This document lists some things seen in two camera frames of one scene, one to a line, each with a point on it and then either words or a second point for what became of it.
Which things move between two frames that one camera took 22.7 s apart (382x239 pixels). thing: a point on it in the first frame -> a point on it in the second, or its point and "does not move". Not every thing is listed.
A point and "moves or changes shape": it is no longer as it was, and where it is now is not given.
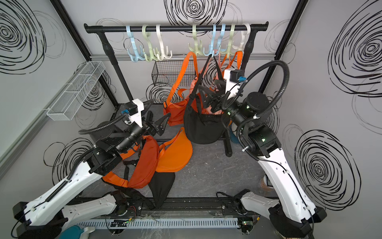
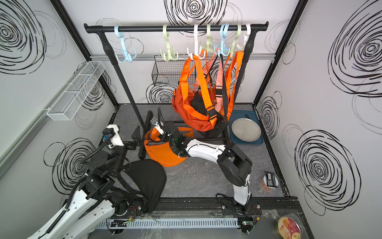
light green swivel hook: (230, 50) -> (238, 30)
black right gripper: (220, 99) -> (169, 123)
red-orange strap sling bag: (146, 167) -> (191, 99)
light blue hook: (134, 56) -> (129, 57)
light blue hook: (213, 53) -> (223, 50)
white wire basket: (71, 100) does not move
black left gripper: (155, 130) -> (136, 142)
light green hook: (197, 48) -> (209, 40)
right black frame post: (299, 9) does not move
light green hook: (146, 34) -> (170, 56)
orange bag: (174, 155) moves or changes shape
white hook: (162, 57) -> (196, 28)
